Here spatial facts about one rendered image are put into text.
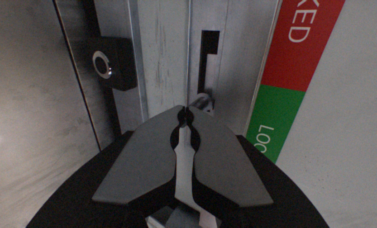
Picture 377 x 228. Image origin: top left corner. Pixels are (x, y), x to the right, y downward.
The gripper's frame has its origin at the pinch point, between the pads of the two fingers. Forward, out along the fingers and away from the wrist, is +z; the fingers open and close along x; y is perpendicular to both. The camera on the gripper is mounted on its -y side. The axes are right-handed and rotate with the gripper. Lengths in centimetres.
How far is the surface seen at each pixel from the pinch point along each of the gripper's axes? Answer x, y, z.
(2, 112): -18.6, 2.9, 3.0
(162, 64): -2.9, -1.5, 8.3
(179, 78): -0.8, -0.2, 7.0
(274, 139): 9.0, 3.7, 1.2
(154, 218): -5.3, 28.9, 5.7
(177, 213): -0.7, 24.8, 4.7
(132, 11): -6.1, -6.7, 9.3
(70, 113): -15.8, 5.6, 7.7
